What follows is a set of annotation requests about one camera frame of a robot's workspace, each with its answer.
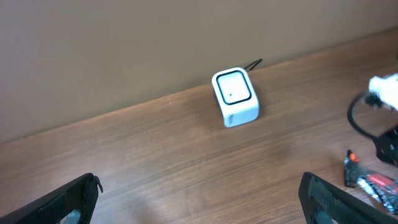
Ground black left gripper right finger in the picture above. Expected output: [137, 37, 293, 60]
[298, 172, 397, 224]

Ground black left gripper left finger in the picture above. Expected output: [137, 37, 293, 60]
[1, 173, 103, 224]

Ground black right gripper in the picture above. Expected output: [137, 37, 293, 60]
[373, 126, 398, 166]

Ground black red snack packet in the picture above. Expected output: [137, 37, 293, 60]
[344, 149, 397, 215]

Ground white barcode scanner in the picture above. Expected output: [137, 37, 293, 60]
[211, 67, 259, 128]

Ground black right camera cable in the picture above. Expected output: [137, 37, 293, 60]
[346, 91, 382, 141]

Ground black scanner cable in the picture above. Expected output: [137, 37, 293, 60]
[243, 58, 264, 72]

